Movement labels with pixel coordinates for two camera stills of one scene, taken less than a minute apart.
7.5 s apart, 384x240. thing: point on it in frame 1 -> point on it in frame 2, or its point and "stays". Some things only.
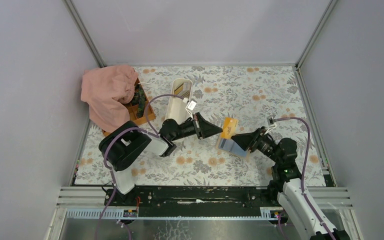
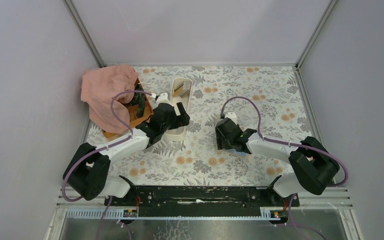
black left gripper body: x=186 y=128 -> x=175 y=121
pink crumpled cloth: x=107 y=90 stays
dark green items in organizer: x=139 y=99 stays
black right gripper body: x=264 y=145 -> x=222 y=142
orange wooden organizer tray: x=149 y=115 stays
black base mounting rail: x=191 y=201 stays
